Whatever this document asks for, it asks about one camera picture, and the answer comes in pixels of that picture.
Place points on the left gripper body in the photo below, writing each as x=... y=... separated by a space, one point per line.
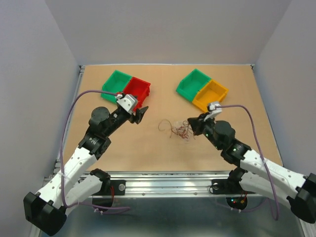
x=118 y=119

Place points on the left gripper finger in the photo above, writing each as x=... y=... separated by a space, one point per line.
x=137 y=117
x=142 y=110

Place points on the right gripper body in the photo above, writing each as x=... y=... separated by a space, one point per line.
x=207 y=127

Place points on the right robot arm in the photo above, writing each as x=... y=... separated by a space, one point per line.
x=254 y=174

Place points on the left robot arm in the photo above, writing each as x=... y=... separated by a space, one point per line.
x=49 y=207

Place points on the red bin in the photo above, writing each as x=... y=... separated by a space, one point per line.
x=140 y=89

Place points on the yellow bin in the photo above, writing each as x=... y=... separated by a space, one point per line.
x=213 y=91

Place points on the left green bin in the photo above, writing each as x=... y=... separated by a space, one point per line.
x=116 y=82

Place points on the green bin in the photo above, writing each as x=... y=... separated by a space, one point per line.
x=116 y=82
x=192 y=84

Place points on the right green bin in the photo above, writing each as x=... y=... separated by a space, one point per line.
x=192 y=84

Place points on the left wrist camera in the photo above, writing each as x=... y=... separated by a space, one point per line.
x=127 y=102

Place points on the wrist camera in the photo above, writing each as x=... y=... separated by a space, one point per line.
x=127 y=102
x=214 y=109

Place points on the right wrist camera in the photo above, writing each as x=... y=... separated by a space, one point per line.
x=214 y=109

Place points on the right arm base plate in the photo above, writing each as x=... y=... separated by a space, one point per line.
x=225 y=187

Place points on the aluminium frame rail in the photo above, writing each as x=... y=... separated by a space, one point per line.
x=163 y=131

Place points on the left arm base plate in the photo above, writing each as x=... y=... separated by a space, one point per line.
x=118 y=186

